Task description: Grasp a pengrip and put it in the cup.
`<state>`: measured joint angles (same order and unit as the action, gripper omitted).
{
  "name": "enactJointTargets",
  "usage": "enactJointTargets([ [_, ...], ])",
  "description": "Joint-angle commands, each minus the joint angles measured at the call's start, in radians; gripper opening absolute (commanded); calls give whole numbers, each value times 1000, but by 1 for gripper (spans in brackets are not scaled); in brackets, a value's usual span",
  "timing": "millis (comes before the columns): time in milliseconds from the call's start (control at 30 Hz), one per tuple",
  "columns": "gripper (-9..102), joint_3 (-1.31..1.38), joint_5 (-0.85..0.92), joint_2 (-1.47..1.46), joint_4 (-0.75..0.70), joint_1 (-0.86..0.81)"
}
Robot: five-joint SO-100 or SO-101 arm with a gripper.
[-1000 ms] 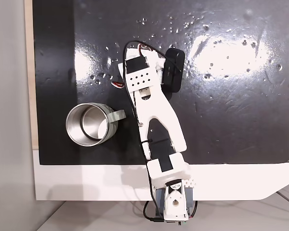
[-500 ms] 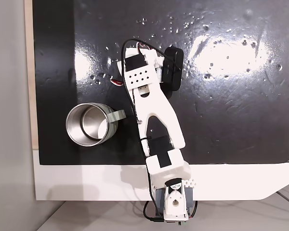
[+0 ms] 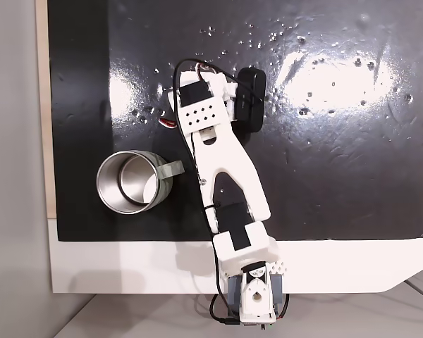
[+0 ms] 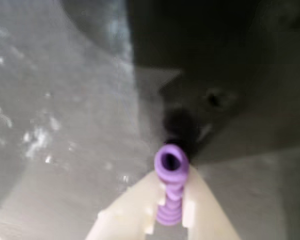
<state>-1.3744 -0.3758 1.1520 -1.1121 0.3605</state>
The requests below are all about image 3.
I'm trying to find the black oval camera box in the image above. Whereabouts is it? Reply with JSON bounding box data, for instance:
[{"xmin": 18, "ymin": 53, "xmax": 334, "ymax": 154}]
[{"xmin": 232, "ymin": 67, "xmax": 268, "ymax": 134}]

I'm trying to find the glossy black mat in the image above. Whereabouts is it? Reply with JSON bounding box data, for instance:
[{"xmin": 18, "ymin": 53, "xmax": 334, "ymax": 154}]
[{"xmin": 47, "ymin": 0, "xmax": 423, "ymax": 243}]

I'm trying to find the thin black camera cable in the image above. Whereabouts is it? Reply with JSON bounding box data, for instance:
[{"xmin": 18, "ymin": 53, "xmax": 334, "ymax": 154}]
[{"xmin": 172, "ymin": 58, "xmax": 265, "ymax": 296}]

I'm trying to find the light wooden board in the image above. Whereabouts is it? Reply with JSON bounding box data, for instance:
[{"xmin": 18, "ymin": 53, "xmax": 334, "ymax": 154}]
[{"xmin": 35, "ymin": 0, "xmax": 58, "ymax": 220}]

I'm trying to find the steel cup with handle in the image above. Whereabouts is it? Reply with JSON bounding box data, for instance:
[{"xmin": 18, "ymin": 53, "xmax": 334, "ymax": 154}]
[{"xmin": 96, "ymin": 150, "xmax": 185, "ymax": 215}]

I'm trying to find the black base power cable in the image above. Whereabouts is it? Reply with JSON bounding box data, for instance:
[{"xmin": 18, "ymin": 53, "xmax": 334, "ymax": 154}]
[{"xmin": 209, "ymin": 292, "xmax": 290, "ymax": 327}]

